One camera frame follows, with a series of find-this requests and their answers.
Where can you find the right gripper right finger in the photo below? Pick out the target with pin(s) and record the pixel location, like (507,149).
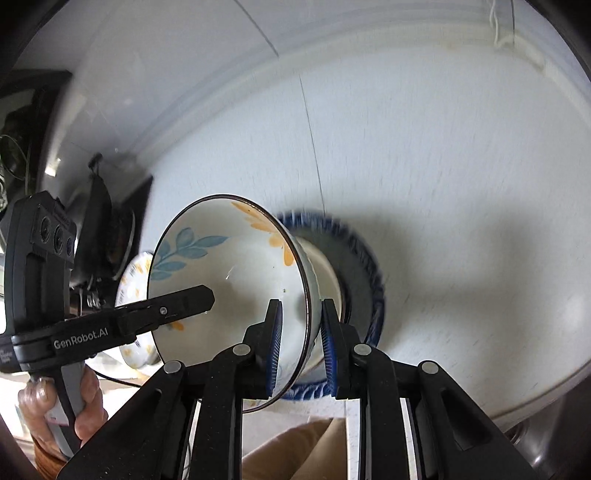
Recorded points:
(413,412)

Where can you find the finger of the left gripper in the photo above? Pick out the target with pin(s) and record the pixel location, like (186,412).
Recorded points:
(164,309)

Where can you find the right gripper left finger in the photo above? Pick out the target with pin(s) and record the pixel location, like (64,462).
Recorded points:
(186,422)

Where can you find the floral ceramic bowl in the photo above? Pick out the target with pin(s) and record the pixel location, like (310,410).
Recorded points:
(247,257)

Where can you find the person's left hand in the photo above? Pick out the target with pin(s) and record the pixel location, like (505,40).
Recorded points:
(57,430)

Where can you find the floral plate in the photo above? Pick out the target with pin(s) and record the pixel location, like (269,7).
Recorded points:
(132,288)

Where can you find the black wok with lid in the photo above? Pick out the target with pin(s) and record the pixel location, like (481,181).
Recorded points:
(107,230)

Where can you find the blue patterned bowl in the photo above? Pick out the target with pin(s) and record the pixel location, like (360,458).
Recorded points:
(346,268)

